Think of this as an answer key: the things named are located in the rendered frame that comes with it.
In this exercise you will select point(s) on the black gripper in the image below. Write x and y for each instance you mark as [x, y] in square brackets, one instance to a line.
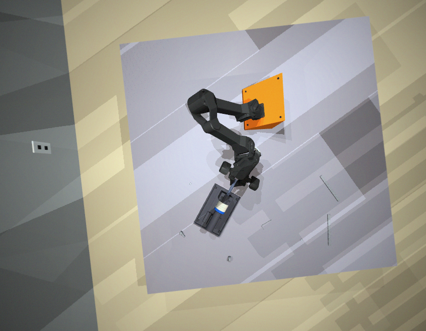
[254, 182]

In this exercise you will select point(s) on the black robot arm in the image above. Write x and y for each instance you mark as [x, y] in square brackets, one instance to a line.
[205, 101]

